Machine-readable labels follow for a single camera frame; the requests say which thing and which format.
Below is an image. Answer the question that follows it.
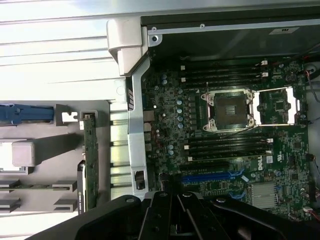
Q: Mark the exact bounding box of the silver chipset heatsink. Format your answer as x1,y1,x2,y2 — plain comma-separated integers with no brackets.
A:
250,181,279,209

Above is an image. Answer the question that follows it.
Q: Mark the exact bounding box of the CPU socket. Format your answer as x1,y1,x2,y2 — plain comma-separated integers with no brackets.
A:
201,87,256,133

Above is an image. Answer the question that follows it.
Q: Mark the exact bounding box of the green Dell motherboard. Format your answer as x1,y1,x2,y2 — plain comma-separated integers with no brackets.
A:
141,58,317,222

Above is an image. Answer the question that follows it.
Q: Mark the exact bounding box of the CPU chip with metal lid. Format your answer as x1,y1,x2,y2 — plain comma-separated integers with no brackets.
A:
0,142,13,172

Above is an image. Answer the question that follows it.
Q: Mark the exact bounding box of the green loose RAM stick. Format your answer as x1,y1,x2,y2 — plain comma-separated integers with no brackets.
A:
0,184,76,190

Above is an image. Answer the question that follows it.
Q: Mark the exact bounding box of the blue disk carrier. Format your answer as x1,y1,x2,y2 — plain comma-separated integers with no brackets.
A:
0,104,55,125

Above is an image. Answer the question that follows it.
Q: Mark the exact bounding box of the blue expansion slot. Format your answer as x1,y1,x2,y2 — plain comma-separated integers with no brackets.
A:
181,173,231,185

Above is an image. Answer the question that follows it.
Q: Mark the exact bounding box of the open black PC case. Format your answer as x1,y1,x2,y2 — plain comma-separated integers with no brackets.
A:
106,14,320,223

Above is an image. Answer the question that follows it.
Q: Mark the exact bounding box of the grey plastic parts rack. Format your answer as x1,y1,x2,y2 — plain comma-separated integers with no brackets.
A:
0,99,111,213

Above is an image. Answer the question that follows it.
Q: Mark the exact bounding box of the open metal socket cover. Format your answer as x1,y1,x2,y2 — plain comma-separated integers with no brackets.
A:
252,85,301,126

